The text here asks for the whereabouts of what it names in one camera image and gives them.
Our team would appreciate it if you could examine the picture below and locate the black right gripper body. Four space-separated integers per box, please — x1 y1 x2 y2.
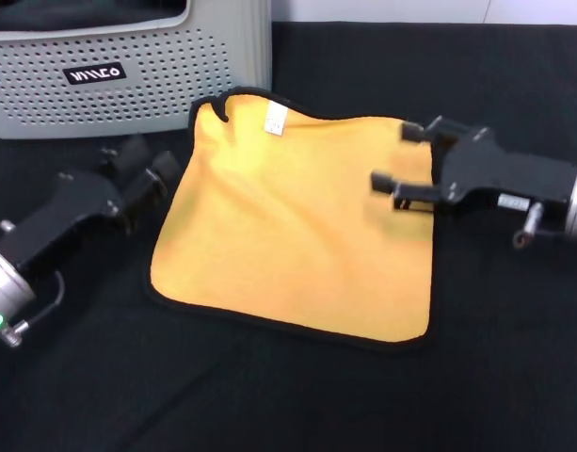
436 125 577 208

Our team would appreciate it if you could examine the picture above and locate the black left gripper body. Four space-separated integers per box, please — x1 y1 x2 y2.
0 169 129 283

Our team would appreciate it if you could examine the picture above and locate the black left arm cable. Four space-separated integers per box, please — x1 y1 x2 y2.
0 270 66 348

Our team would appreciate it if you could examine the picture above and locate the grey perforated storage basket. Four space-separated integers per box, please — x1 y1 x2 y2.
0 0 274 141

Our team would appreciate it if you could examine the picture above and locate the grey yellow towel black hem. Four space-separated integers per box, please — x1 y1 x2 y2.
144 87 435 352

